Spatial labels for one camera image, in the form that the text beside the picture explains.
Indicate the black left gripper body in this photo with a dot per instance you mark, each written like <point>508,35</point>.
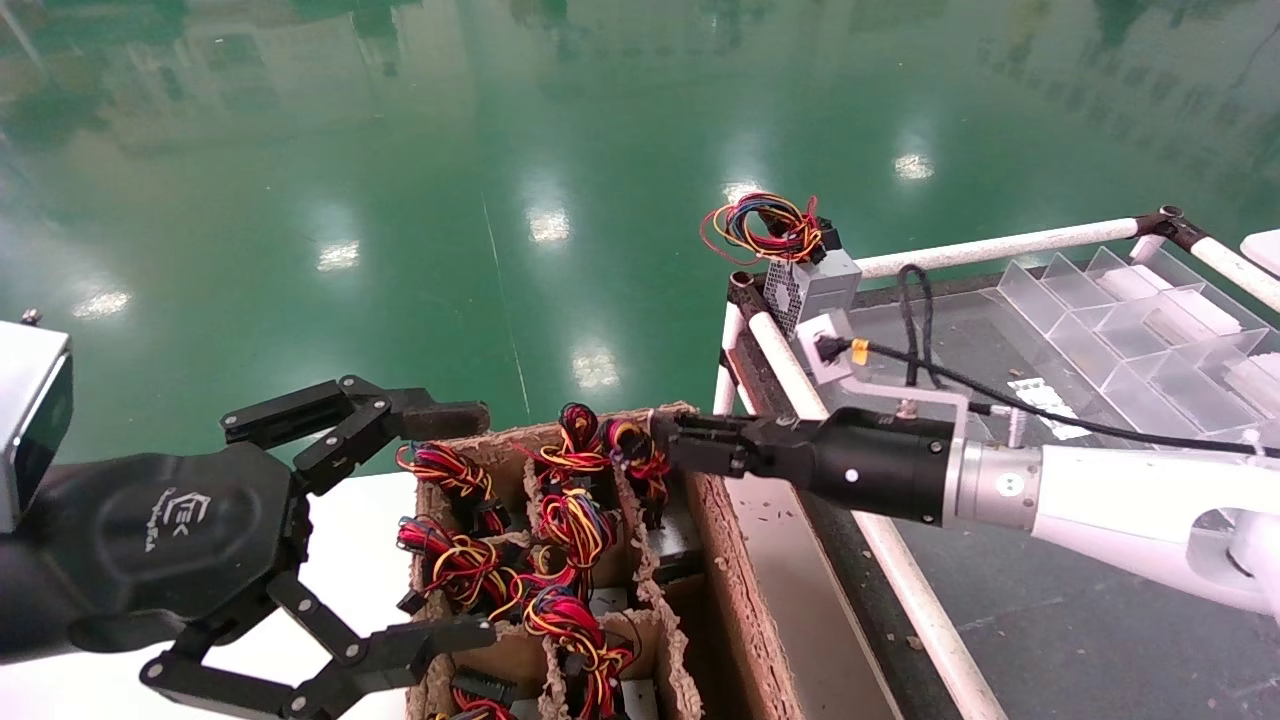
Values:
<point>170,540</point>

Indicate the brown cardboard divider box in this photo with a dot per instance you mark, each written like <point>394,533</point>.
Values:
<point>735,600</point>

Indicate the white tube cart frame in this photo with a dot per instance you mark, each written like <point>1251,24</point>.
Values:
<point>1000,243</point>

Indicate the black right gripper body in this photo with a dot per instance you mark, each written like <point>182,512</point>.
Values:
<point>870,465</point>

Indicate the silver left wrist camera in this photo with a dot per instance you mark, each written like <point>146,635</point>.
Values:
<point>25,400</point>

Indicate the white paper label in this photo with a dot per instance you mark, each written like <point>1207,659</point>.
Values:
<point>1040,392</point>

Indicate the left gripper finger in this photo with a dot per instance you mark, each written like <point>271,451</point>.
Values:
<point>390,412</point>
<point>430,640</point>

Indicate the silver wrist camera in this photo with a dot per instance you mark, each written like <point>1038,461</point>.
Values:
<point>825,345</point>
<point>25,400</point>

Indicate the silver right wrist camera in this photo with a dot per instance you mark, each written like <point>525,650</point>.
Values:
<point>825,345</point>

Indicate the white board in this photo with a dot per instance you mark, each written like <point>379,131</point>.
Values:
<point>1265,252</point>

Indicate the clear acrylic divider tray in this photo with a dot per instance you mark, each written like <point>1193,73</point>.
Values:
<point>1090,330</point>

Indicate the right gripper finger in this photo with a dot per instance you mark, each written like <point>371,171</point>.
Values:
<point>710,430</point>
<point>710,458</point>

